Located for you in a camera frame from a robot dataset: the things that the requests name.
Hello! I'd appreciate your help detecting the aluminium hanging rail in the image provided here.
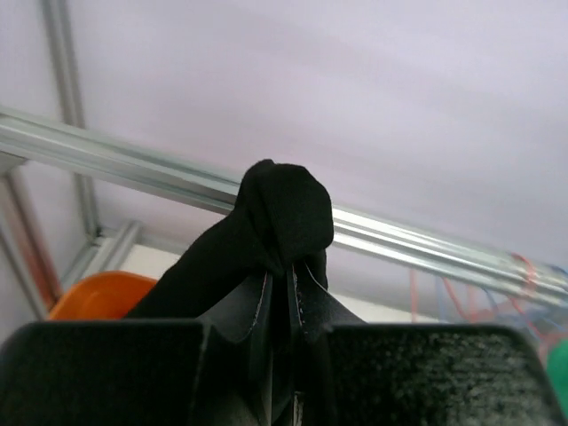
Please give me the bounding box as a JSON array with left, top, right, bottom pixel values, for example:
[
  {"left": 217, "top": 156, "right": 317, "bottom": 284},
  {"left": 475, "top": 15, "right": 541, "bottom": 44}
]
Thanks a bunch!
[{"left": 1, "top": 107, "right": 567, "bottom": 307}]

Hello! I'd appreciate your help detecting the pink hanger with black top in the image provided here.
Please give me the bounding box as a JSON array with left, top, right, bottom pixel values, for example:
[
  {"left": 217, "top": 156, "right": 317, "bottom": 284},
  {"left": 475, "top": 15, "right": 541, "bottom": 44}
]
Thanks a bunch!
[{"left": 509, "top": 253, "right": 567, "bottom": 359}]

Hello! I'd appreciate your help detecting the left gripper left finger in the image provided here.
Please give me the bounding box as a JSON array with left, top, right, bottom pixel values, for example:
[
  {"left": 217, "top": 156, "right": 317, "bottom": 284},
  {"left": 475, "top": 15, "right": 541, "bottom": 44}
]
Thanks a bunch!
[{"left": 198, "top": 273, "right": 272, "bottom": 344}]

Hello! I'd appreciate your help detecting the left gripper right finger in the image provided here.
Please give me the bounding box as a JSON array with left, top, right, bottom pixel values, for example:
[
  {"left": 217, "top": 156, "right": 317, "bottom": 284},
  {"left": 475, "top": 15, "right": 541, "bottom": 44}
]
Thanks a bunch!
[{"left": 287, "top": 263, "right": 365, "bottom": 344}]

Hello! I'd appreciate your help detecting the black tank top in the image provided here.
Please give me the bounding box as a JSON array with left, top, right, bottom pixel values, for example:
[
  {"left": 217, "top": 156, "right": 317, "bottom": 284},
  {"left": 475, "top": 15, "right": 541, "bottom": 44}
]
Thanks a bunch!
[{"left": 126, "top": 160, "right": 334, "bottom": 319}]

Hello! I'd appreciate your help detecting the green tank top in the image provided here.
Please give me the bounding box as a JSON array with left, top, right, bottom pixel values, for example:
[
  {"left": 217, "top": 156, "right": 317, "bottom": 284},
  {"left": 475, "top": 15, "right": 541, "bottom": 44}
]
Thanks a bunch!
[{"left": 546, "top": 340, "right": 568, "bottom": 410}]

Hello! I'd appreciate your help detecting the orange plastic bin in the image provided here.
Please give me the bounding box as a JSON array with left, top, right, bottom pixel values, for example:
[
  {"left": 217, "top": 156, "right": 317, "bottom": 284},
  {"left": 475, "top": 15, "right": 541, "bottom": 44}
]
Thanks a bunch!
[{"left": 49, "top": 271, "right": 157, "bottom": 320}]

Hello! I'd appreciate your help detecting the blue wire hanger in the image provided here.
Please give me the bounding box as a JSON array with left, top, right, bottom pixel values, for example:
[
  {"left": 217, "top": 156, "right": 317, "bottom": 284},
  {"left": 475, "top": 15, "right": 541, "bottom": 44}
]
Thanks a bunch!
[{"left": 435, "top": 277, "right": 504, "bottom": 324}]

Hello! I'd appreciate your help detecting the pink wire hanger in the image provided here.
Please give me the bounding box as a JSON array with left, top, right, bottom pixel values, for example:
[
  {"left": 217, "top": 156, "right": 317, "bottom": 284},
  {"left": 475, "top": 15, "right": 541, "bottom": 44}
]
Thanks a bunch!
[{"left": 408, "top": 269, "right": 475, "bottom": 323}]

